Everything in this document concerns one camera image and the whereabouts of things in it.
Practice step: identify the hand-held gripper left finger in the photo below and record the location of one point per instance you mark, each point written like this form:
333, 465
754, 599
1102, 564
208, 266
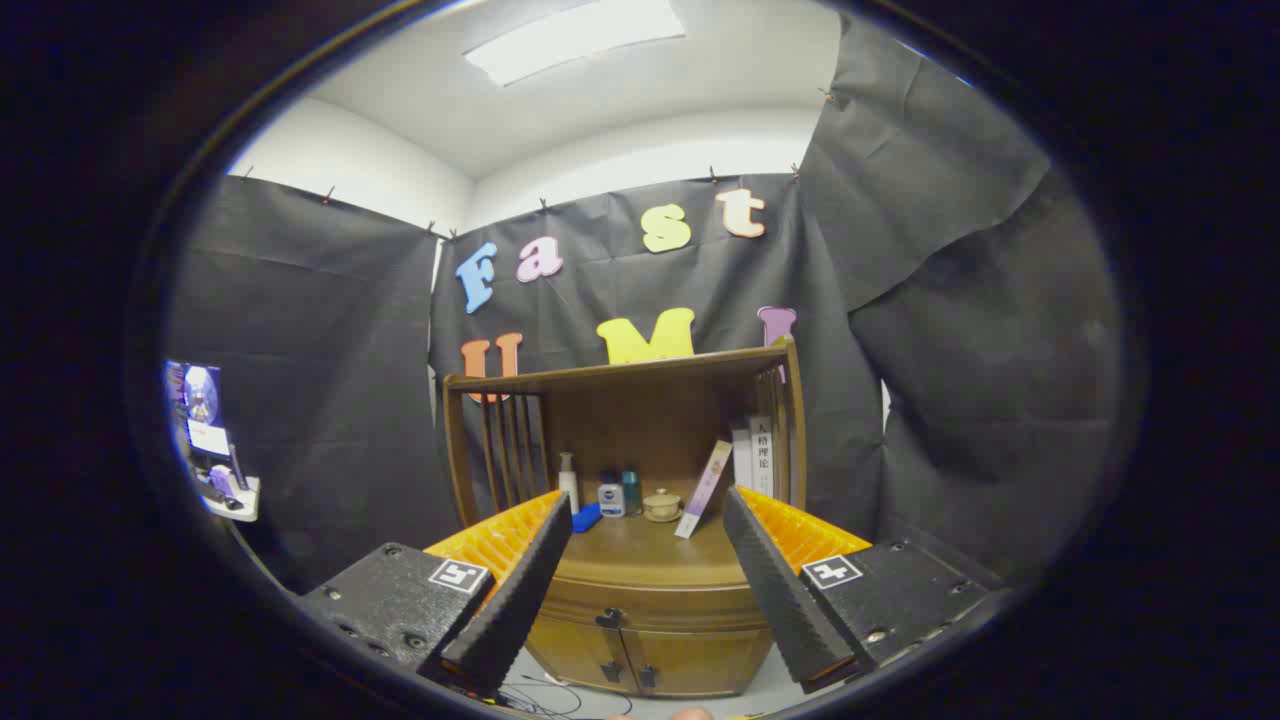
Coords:
520, 590

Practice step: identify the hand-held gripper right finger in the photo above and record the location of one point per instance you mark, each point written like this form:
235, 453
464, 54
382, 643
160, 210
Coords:
780, 590

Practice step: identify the black drawer knob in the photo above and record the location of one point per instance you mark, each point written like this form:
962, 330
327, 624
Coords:
608, 619

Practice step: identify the wooden drawer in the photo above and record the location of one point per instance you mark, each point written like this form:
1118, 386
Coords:
660, 600

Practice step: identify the wooden countertop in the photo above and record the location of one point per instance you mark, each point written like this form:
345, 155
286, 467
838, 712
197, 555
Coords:
640, 550

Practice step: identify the wooden cabinet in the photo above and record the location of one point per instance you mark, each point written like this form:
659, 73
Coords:
640, 420

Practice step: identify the blue cloth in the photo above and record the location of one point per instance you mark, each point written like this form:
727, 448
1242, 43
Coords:
586, 518

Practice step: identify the white pump bottle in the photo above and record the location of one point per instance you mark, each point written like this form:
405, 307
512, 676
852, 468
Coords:
569, 490

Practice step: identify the purple leaning book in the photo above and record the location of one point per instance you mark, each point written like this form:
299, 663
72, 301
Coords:
704, 490

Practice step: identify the white blue-label lotion bottle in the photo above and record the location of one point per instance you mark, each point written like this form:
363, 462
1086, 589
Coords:
611, 497

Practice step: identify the plain white book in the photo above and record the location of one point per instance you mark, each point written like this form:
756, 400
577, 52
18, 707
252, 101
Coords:
742, 460

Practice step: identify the white book with black characters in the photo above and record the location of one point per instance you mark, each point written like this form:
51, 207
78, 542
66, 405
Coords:
763, 455

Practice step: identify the beige lidded tea bowl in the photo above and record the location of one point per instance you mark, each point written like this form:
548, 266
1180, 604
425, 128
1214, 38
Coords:
662, 506

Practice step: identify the teal bottle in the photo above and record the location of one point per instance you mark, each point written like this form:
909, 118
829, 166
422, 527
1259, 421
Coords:
632, 492

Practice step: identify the computer monitor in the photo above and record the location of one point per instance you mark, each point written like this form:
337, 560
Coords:
198, 400

